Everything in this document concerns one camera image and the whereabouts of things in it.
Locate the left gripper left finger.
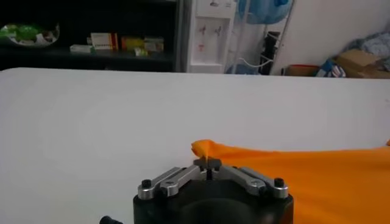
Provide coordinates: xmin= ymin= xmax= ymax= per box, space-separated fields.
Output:
xmin=137 ymin=158 xmax=211 ymax=200

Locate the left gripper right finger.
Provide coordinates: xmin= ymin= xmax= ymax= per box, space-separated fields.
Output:
xmin=208 ymin=158 xmax=289 ymax=199

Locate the orange t-shirt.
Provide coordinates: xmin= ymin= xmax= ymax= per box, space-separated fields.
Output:
xmin=191 ymin=139 xmax=390 ymax=224

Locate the pile of striped clothes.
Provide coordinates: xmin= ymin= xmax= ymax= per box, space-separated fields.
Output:
xmin=344 ymin=30 xmax=390 ymax=72

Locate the orange rimmed cardboard box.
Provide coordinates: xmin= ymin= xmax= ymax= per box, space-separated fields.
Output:
xmin=286 ymin=64 xmax=321 ymax=77

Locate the green and white medicine box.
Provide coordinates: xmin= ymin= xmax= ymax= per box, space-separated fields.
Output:
xmin=143 ymin=37 xmax=165 ymax=52

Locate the white water dispenser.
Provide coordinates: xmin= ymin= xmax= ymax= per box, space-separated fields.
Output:
xmin=186 ymin=0 xmax=237 ymax=74

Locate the blue and white bag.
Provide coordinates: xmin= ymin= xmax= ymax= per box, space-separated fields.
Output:
xmin=315 ymin=58 xmax=347 ymax=79

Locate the black shelf unit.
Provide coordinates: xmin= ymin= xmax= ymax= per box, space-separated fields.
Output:
xmin=0 ymin=0 xmax=183 ymax=72

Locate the white metal jug rack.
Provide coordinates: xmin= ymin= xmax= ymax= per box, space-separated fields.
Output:
xmin=227 ymin=0 xmax=296 ymax=75

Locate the red and white medicine box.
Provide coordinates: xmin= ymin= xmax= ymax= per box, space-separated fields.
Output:
xmin=90 ymin=32 xmax=119 ymax=51

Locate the flat white medicine box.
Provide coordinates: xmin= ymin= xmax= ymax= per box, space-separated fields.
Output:
xmin=69 ymin=44 xmax=94 ymax=54

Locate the brown cardboard box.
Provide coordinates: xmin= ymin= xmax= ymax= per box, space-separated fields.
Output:
xmin=335 ymin=49 xmax=390 ymax=79

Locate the blue water jug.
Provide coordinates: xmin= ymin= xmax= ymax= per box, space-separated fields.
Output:
xmin=237 ymin=0 xmax=293 ymax=25

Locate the bowl with green bag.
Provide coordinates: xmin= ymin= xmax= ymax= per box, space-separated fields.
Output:
xmin=0 ymin=23 xmax=60 ymax=47

